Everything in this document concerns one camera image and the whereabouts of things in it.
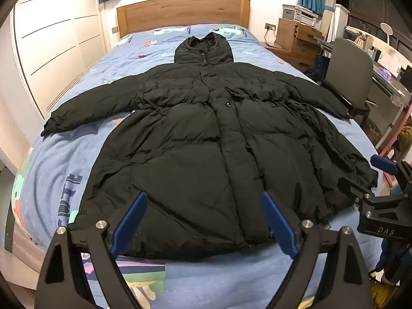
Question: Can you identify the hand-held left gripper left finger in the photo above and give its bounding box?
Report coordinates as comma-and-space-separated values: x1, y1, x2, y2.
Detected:
34, 191, 149, 309

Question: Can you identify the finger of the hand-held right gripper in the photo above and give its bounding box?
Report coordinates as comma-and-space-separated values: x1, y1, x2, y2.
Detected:
338, 177, 376, 203
370, 154, 412, 184

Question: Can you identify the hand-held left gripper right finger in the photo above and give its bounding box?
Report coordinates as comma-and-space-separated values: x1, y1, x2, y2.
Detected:
260, 191, 374, 309

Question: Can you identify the black hooded puffer coat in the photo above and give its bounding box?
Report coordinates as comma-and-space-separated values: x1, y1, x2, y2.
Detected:
41, 33, 379, 260

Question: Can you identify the white study desk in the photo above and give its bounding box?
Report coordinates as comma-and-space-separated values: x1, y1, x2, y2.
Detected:
343, 22, 412, 150

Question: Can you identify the bed with blue printed sheet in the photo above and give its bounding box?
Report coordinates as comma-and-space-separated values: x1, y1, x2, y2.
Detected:
11, 23, 387, 309

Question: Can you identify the grey office chair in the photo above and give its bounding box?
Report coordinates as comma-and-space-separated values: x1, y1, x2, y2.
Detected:
319, 38, 378, 118

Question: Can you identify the white desk lamp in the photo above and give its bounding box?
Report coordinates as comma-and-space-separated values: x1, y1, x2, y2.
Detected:
380, 22, 394, 50

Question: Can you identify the wooden nightstand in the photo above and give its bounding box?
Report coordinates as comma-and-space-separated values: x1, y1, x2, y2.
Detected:
265, 42, 319, 71

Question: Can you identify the wooden drawer box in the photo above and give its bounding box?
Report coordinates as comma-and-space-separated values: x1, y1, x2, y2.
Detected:
276, 18, 324, 53

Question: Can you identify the white printer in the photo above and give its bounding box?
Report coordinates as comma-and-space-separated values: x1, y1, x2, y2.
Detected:
282, 4, 318, 26

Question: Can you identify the white wardrobe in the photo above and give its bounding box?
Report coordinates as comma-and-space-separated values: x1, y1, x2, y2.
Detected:
0, 0, 104, 171

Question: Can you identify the wooden headboard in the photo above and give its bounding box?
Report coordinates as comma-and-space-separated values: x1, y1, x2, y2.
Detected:
116, 0, 251, 38

